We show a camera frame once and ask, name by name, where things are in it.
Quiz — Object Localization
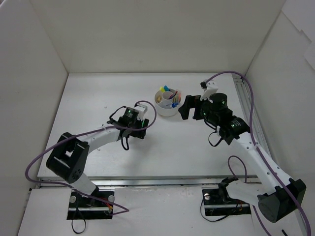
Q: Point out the pale yellow gel pen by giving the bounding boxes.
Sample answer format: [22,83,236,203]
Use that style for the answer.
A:
[173,94,179,103]

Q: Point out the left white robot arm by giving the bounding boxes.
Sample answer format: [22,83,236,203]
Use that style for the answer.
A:
[46,104,149,207]

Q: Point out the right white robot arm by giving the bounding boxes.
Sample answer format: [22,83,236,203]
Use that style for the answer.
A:
[179,93,306,223]

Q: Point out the white round compartment container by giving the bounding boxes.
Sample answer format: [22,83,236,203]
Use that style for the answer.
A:
[154,89,182,117]

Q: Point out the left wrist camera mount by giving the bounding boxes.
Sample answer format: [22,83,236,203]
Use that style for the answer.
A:
[134,104,148,120]

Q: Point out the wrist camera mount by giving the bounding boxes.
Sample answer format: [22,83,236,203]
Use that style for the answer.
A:
[134,104,148,120]
[200,81,219,101]

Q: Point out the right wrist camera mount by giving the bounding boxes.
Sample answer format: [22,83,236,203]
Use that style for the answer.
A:
[200,81,219,101]

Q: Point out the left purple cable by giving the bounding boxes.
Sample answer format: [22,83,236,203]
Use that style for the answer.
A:
[26,100,158,214]

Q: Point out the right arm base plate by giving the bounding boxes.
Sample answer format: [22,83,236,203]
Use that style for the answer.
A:
[201,188,251,217]

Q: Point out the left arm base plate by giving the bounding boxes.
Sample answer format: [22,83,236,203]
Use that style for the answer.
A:
[66,191,113,220]

